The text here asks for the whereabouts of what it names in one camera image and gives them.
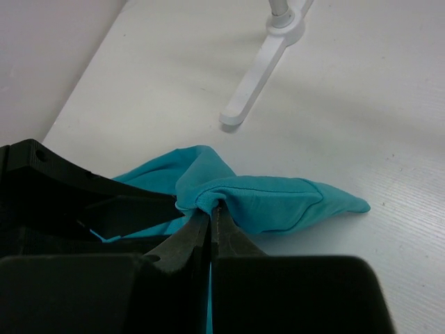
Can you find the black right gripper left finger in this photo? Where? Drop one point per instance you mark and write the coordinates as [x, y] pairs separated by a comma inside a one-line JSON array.
[[179, 280]]

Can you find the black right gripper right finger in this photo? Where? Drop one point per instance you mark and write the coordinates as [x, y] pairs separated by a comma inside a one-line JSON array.
[[232, 257]]

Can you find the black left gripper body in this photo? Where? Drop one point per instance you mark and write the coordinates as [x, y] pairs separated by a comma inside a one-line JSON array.
[[51, 206]]

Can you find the teal t shirt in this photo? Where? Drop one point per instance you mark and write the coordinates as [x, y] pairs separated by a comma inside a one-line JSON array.
[[199, 178]]

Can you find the white clothes rack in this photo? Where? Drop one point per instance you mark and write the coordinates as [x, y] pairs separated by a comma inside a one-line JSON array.
[[285, 26]]

